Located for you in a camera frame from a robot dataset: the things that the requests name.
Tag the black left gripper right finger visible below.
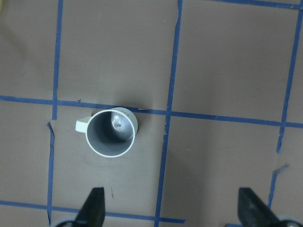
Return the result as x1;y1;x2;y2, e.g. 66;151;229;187
238;187;280;227

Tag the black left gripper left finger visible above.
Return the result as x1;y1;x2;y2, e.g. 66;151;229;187
75;187;105;227

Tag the white ceramic mug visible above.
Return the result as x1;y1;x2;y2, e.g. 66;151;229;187
75;107;138;158

